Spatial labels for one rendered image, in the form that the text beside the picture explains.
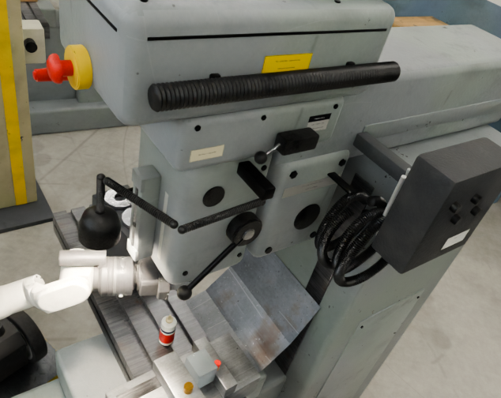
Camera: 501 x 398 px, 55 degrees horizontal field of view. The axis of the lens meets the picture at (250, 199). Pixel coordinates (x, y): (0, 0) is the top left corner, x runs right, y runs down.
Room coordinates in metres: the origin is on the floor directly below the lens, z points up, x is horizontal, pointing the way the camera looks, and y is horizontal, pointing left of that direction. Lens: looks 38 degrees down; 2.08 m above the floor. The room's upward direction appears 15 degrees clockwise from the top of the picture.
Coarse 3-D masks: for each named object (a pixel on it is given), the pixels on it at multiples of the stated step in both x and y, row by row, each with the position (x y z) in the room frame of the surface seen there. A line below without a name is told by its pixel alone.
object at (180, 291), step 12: (240, 216) 0.70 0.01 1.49; (252, 216) 0.71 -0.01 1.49; (228, 228) 0.68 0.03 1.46; (240, 228) 0.68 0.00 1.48; (252, 228) 0.70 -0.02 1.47; (240, 240) 0.68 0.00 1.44; (252, 240) 0.70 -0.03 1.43; (228, 252) 0.67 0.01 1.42; (216, 264) 0.65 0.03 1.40; (204, 276) 0.63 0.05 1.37; (180, 288) 0.61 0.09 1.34; (192, 288) 0.62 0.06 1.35
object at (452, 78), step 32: (416, 32) 1.21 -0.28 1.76; (448, 32) 1.28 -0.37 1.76; (480, 32) 1.37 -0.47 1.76; (416, 64) 0.98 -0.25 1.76; (448, 64) 1.04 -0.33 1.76; (480, 64) 1.12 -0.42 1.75; (352, 96) 0.83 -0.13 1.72; (384, 96) 0.90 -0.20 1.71; (416, 96) 0.97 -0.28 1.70; (448, 96) 1.06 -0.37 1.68; (480, 96) 1.16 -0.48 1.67; (352, 128) 0.86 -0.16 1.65; (384, 128) 0.92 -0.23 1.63; (416, 128) 1.01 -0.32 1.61; (448, 128) 1.11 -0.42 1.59; (288, 160) 0.75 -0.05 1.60
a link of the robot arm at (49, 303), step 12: (36, 276) 0.65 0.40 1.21; (72, 276) 0.64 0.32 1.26; (24, 288) 0.61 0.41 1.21; (36, 288) 0.60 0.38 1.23; (48, 288) 0.60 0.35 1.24; (60, 288) 0.61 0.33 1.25; (72, 288) 0.62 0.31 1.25; (84, 288) 0.62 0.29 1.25; (36, 300) 0.59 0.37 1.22; (48, 300) 0.59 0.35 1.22; (60, 300) 0.60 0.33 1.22; (72, 300) 0.61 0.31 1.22; (84, 300) 0.62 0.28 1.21; (48, 312) 0.59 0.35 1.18
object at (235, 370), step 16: (224, 336) 0.78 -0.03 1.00; (192, 352) 0.71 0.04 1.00; (208, 352) 0.69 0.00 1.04; (224, 352) 0.73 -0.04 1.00; (240, 352) 0.75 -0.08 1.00; (224, 368) 0.66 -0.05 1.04; (240, 368) 0.70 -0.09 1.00; (128, 384) 0.58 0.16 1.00; (144, 384) 0.59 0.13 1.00; (160, 384) 0.60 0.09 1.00; (208, 384) 0.64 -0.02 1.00; (224, 384) 0.62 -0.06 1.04; (240, 384) 0.66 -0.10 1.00; (256, 384) 0.69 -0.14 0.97
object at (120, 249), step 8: (112, 192) 1.08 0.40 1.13; (112, 200) 1.04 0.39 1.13; (120, 200) 1.07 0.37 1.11; (128, 200) 1.06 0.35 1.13; (120, 208) 1.02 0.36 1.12; (128, 208) 1.02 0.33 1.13; (120, 216) 1.00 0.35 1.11; (128, 216) 0.99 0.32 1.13; (128, 224) 0.96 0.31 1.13; (128, 232) 0.95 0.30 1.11; (120, 240) 0.95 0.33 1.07; (112, 248) 0.97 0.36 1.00; (120, 248) 0.95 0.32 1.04; (112, 256) 0.97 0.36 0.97; (120, 256) 0.94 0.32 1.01; (128, 256) 0.92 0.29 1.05
